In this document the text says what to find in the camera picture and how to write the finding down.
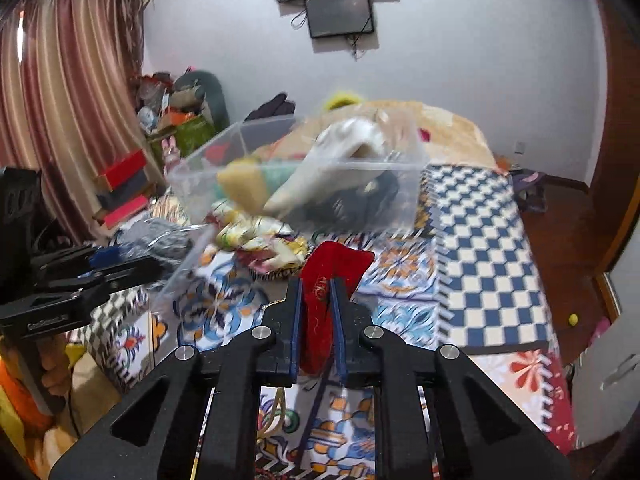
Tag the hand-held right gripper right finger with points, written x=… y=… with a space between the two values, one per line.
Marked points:
x=340 y=327

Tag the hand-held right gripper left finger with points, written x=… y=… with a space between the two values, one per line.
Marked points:
x=296 y=320

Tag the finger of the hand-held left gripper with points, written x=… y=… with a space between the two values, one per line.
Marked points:
x=125 y=272
x=105 y=256

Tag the red sock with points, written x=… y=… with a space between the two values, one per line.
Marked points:
x=332 y=270

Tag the clear plastic storage box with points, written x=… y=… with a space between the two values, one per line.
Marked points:
x=400 y=200

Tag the person's left hand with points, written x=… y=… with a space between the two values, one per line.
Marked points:
x=56 y=370

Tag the grey knitted cloth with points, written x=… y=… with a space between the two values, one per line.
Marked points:
x=150 y=235

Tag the colourful printed bed sheet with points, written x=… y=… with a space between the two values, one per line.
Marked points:
x=400 y=305

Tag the stack of red boxes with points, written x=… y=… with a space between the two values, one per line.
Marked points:
x=122 y=185

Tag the yellow floral cloth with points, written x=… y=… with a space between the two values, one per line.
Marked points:
x=255 y=240

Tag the black cloth item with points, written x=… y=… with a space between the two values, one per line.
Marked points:
x=365 y=200

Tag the striped pink curtain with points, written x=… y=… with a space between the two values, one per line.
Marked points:
x=65 y=90

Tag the green cloth item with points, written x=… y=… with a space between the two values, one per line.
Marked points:
x=272 y=175

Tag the yellow green cloth in bin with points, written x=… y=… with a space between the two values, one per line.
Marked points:
x=242 y=182

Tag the blue white checkered blanket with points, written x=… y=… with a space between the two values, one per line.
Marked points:
x=480 y=260

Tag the pile of household clutter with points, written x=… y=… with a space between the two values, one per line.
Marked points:
x=170 y=110

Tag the white cloth in bin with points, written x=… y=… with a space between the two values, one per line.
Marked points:
x=330 y=160

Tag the dark clothing heap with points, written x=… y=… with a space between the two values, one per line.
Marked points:
x=272 y=106

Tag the yellow plush toy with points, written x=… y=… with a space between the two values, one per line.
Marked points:
x=341 y=100

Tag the beige fleece blanket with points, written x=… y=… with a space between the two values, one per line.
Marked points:
x=450 y=130

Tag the yellow ball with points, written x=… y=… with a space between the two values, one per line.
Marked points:
x=573 y=319

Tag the purple stool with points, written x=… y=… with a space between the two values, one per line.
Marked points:
x=529 y=187

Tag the white plastic panel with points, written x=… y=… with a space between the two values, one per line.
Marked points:
x=607 y=375

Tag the wooden door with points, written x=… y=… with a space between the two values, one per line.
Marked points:
x=620 y=125

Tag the wall socket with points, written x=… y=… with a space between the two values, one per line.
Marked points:
x=520 y=148

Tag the black framed wall panel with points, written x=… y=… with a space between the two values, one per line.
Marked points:
x=340 y=14

